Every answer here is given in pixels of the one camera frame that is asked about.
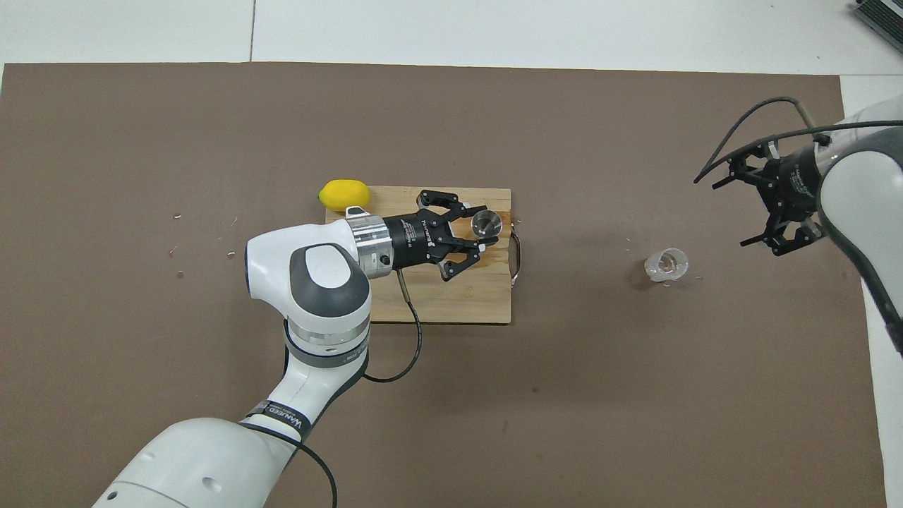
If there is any yellow lemon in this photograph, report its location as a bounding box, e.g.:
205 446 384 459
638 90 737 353
318 179 371 213

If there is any brown table mat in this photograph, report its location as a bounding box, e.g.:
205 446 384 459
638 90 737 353
0 62 888 508

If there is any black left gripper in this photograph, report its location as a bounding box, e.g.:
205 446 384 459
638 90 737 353
384 189 499 283

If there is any steel jigger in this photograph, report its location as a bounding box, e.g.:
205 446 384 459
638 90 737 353
471 209 503 241

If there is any grey ribbed device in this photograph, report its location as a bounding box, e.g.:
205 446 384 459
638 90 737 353
850 0 903 35

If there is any clear plastic cup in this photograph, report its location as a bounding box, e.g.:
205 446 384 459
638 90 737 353
644 248 690 283

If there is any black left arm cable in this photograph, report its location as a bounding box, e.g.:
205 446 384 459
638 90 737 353
240 272 423 508

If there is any wooden cutting board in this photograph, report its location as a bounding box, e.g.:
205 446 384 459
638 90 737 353
320 186 523 325

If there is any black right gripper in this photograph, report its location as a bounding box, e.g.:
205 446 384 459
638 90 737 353
711 141 826 257

